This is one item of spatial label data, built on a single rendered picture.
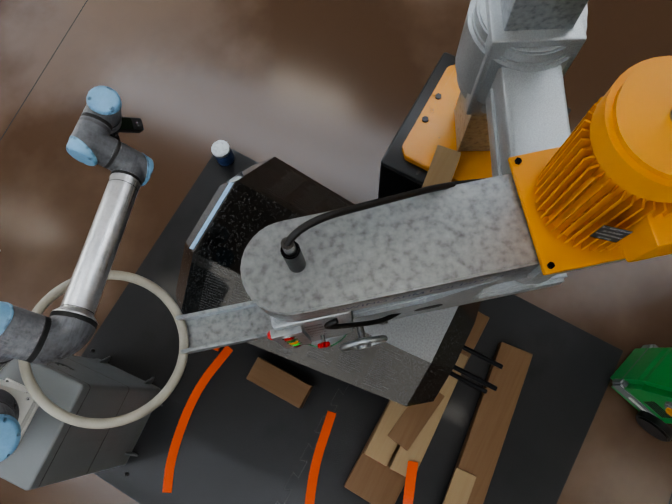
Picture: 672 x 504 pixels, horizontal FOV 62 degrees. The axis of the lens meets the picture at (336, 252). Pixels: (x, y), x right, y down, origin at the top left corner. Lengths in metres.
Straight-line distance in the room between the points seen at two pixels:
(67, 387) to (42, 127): 1.89
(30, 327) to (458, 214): 1.04
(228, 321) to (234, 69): 1.99
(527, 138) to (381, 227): 0.57
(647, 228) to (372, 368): 1.32
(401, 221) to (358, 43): 2.37
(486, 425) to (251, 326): 1.42
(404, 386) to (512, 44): 1.25
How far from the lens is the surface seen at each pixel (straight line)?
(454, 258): 1.28
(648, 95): 1.04
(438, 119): 2.44
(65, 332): 1.54
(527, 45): 1.74
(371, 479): 2.84
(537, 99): 1.73
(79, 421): 1.87
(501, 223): 1.32
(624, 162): 0.99
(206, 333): 1.91
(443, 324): 2.13
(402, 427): 2.71
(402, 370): 2.16
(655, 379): 2.85
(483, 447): 2.89
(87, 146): 1.73
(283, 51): 3.57
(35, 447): 2.38
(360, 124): 3.29
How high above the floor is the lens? 2.92
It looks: 75 degrees down
